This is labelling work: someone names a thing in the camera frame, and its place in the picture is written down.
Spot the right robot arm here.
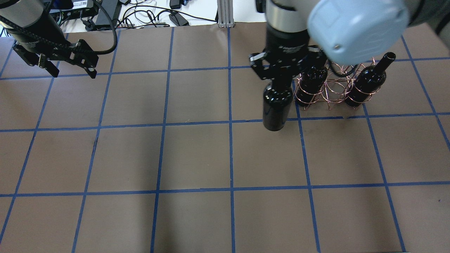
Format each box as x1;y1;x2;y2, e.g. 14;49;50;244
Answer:
249;0;449;81

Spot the dark bottle in basket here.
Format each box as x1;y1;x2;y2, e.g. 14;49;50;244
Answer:
295;67;328;107
344;52;396;108

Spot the dark bottle in basket inner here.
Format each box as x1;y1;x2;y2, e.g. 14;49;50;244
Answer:
295;67;328;107

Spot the black flat power brick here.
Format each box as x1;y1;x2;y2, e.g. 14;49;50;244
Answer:
94;0;122;30

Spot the dark green wine bottle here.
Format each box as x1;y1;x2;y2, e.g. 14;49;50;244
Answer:
262;78;294;131

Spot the copper wire wine basket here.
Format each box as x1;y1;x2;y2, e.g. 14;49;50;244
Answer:
294;58;376;110

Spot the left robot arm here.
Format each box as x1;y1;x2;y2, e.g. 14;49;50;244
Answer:
0;0;99;79

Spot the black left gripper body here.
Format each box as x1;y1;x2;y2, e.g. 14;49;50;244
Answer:
7;14;72;63

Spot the aluminium frame post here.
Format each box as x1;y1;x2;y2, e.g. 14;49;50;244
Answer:
217;0;235;28

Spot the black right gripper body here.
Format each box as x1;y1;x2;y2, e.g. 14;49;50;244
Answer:
265;30;318;80

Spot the tangle of black cables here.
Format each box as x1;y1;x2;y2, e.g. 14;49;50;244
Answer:
83;0;217;32

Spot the dark bottle in basket outer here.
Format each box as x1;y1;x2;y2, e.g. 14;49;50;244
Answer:
344;52;396;108

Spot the black network switch box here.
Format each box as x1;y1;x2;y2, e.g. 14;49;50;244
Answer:
50;0;99;21

